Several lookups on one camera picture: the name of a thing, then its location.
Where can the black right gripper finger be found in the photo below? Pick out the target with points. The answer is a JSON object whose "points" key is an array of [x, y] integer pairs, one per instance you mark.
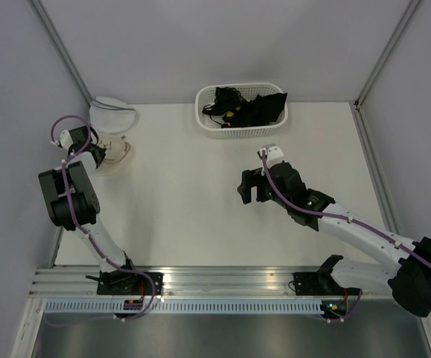
{"points": [[251, 176], [245, 191]]}

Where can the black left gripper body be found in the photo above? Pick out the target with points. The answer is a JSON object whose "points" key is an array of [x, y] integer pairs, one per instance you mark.
{"points": [[101, 152]]}

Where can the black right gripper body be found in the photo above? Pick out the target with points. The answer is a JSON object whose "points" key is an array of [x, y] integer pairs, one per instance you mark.
{"points": [[272, 197]]}

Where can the white mesh laundry bag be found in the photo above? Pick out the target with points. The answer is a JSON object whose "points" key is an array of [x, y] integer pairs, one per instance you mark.
{"points": [[118, 154]]}

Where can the black bra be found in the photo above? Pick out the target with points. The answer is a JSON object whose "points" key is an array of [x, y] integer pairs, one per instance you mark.
{"points": [[263, 110], [226, 98]]}

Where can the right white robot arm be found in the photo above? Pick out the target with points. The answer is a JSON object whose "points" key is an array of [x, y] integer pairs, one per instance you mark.
{"points": [[402, 267]]}

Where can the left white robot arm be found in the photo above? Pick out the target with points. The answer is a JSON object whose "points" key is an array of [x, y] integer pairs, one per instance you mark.
{"points": [[73, 205]]}

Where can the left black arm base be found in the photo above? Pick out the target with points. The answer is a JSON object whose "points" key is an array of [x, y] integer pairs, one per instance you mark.
{"points": [[117, 282]]}

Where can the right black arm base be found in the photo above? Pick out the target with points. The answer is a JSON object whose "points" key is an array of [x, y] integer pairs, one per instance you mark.
{"points": [[320, 282]]}

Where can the white folded mesh bag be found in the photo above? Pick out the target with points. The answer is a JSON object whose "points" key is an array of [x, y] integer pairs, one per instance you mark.
{"points": [[111, 116]]}

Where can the yellow bra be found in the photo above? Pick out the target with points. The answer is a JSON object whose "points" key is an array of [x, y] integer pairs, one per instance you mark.
{"points": [[231, 114]]}

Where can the white plastic basket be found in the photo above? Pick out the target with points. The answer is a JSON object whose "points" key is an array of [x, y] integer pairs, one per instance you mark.
{"points": [[249, 92]]}

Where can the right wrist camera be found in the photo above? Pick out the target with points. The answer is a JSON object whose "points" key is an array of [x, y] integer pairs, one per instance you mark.
{"points": [[272, 153]]}

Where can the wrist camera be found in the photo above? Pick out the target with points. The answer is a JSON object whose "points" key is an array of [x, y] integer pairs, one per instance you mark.
{"points": [[63, 141], [272, 153]]}

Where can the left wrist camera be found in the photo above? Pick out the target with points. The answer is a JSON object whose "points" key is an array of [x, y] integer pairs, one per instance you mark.
{"points": [[63, 141]]}

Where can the aluminium mounting rail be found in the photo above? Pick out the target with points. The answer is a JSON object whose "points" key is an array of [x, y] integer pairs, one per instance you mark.
{"points": [[179, 282]]}

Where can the white slotted cable duct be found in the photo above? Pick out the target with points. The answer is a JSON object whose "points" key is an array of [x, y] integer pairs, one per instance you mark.
{"points": [[199, 306]]}

